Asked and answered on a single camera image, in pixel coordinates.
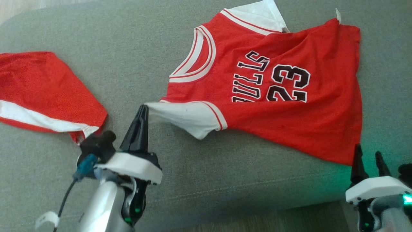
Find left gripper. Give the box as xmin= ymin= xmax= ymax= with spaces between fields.
xmin=96 ymin=105 xmax=163 ymax=227

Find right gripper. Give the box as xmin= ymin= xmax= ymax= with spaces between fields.
xmin=345 ymin=144 xmax=412 ymax=232

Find red Bulls 23 jersey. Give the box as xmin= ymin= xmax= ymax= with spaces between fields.
xmin=144 ymin=0 xmax=363 ymax=167

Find grey sofa chaise seat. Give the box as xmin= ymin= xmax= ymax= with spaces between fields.
xmin=0 ymin=0 xmax=412 ymax=232

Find red shorts with white stripe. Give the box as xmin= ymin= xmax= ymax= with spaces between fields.
xmin=0 ymin=51 xmax=108 ymax=144

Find blue cable connector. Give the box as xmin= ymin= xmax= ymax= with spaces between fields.
xmin=73 ymin=154 xmax=99 ymax=181

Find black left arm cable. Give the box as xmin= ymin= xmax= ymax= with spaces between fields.
xmin=52 ymin=178 xmax=79 ymax=232

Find white cable tag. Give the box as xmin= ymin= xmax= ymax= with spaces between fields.
xmin=35 ymin=211 xmax=61 ymax=230

